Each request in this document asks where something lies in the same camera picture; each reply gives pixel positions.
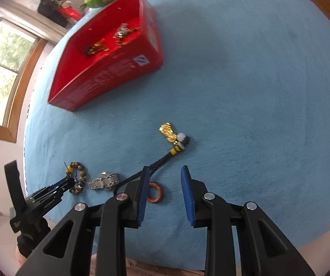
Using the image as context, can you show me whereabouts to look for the wooden bead bracelet gold charm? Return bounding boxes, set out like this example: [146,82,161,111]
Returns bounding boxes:
[63,161,86,196]

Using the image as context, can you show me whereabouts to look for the red-brown stone ring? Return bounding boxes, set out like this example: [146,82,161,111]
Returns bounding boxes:
[147,182,165,204]

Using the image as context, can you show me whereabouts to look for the multicolour bead bracelet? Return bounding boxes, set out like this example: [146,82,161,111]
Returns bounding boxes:
[83,40,110,56]

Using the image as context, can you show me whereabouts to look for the silver chain necklace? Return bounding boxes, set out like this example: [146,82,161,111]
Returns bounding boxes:
[113,23,141,46]

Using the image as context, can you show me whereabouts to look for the silver wrist watch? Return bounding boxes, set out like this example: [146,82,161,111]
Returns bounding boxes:
[87,172,119,191]

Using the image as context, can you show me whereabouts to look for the blue table cloth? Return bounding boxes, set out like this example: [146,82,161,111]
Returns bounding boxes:
[25,0,330,270]

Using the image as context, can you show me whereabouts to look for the red tin box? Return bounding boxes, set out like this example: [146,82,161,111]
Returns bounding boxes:
[48,0,164,112]

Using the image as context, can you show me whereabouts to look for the black and red items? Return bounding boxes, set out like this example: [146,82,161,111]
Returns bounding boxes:
[37,0,83,27]

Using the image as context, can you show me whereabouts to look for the wooden window frame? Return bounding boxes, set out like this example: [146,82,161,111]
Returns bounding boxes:
[0,0,68,144]

